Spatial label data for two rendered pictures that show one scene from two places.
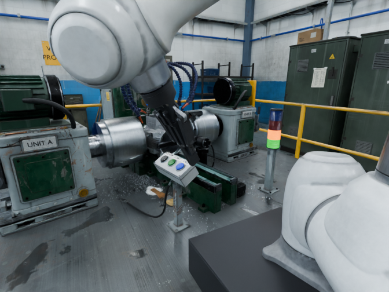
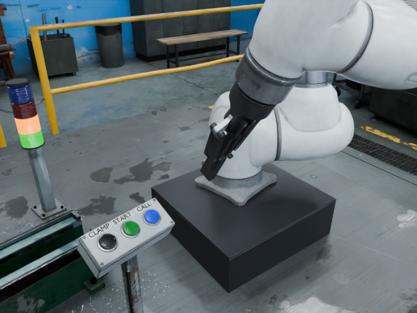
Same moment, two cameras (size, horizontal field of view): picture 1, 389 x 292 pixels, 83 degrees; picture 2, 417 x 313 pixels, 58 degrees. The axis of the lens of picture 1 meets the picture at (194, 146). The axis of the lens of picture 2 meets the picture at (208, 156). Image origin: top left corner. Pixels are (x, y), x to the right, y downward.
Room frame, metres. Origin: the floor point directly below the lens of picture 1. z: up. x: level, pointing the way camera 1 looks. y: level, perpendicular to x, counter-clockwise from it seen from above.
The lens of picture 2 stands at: (0.65, 0.65, 1.52)
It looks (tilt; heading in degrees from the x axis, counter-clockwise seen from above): 28 degrees down; 263
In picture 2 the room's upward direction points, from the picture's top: straight up
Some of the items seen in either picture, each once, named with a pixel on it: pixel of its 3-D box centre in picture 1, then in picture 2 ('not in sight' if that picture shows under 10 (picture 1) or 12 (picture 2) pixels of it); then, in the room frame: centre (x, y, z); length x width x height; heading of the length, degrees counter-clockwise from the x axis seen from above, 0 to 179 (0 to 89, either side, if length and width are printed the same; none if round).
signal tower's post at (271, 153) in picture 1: (272, 151); (35, 151); (1.03, -0.38, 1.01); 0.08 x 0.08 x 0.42; 39
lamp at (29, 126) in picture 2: (274, 134); (27, 123); (1.03, -0.38, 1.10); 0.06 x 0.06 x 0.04
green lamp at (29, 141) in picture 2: (273, 142); (31, 137); (1.03, -0.38, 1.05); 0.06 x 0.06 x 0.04
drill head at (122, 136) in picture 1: (109, 143); not in sight; (1.07, 0.43, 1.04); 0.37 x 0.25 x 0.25; 129
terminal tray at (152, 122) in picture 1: (158, 121); not in sight; (1.29, 0.21, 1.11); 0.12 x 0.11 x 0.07; 39
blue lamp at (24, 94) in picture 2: (276, 115); (20, 92); (1.03, -0.38, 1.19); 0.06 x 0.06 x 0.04
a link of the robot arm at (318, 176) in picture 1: (323, 200); (239, 130); (0.45, -0.30, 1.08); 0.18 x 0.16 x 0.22; 176
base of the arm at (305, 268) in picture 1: (316, 245); (230, 171); (0.47, -0.31, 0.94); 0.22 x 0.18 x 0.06; 130
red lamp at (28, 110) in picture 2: (275, 124); (23, 107); (1.03, -0.38, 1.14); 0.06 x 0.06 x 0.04
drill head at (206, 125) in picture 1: (199, 128); not in sight; (1.44, -0.03, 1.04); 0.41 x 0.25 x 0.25; 129
